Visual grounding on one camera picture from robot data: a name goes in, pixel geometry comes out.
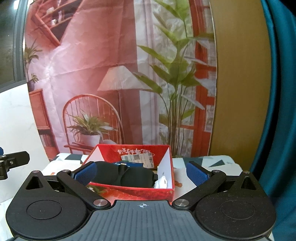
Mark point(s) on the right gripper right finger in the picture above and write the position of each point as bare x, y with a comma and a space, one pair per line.
196, 173

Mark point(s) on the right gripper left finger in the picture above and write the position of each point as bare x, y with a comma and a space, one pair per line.
85, 174

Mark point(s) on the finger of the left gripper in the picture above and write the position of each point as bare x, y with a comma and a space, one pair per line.
15, 159

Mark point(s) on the black sleep eye mask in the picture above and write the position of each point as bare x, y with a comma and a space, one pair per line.
137, 177

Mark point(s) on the printed room backdrop poster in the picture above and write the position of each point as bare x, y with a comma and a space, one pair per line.
121, 72

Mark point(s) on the red strawberry cardboard box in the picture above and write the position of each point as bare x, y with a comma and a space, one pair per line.
154, 157

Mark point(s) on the teal curtain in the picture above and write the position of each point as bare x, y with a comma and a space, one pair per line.
274, 162

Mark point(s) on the yellow wooden panel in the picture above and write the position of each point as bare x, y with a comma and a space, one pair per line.
243, 79

